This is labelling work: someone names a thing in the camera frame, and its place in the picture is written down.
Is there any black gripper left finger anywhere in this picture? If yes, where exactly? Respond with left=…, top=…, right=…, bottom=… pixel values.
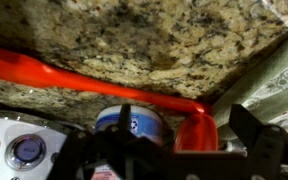
left=47, top=104, right=167, bottom=180

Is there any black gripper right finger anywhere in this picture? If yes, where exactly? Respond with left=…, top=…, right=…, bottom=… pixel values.
left=229, top=104, right=288, bottom=180

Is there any orange square lid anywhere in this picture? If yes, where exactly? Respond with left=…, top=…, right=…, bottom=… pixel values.
left=0, top=49, right=219, bottom=151

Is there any white wipes container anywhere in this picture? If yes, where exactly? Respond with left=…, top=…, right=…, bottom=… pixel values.
left=91, top=105, right=163, bottom=180

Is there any green patterned cloth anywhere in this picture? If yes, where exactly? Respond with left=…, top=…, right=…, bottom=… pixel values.
left=212, top=38, right=288, bottom=140

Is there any white toaster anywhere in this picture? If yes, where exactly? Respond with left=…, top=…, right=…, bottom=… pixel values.
left=0, top=112, right=71, bottom=180

